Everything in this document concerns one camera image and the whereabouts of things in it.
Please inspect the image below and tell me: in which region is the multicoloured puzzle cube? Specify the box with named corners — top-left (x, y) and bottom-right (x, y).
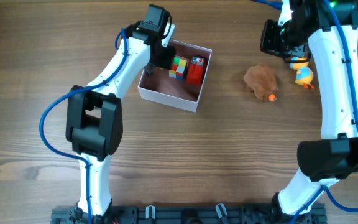
top-left (168, 56), bottom-right (188, 80)

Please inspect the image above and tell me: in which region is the yellow duck toy blue hat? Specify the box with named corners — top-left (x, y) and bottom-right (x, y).
top-left (290, 57), bottom-right (315, 90)

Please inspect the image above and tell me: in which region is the right blue cable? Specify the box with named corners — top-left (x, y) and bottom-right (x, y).
top-left (250, 0), bottom-right (358, 224)

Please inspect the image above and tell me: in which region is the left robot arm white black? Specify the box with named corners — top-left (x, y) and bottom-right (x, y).
top-left (66, 4), bottom-right (176, 223)

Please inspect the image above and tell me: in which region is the left blue cable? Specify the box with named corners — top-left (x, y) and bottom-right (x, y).
top-left (39, 27), bottom-right (129, 224)

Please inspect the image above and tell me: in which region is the brown plush toy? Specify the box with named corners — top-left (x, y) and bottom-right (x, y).
top-left (243, 63), bottom-right (278, 102)

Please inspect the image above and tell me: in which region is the red toy fire truck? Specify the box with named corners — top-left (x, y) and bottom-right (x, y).
top-left (186, 57), bottom-right (206, 85)

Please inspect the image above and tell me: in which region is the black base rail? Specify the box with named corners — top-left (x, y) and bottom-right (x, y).
top-left (50, 203), bottom-right (328, 224)

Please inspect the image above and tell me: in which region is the blue cable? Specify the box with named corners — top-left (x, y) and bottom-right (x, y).
top-left (250, 0), bottom-right (358, 224)
top-left (39, 27), bottom-right (129, 224)

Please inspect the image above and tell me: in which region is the white box with pink interior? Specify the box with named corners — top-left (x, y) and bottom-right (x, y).
top-left (138, 40), bottom-right (213, 112)

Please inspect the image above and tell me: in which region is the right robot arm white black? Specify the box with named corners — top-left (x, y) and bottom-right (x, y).
top-left (260, 0), bottom-right (358, 223)

